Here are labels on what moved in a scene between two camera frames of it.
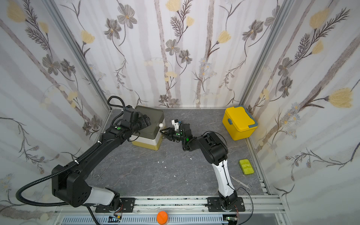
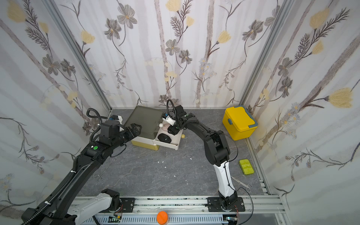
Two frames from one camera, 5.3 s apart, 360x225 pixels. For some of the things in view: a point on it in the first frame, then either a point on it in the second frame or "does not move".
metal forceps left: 99,178 does not move
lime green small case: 246,166 does not move
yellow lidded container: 238,123 does not move
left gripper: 146,123 to 132,135
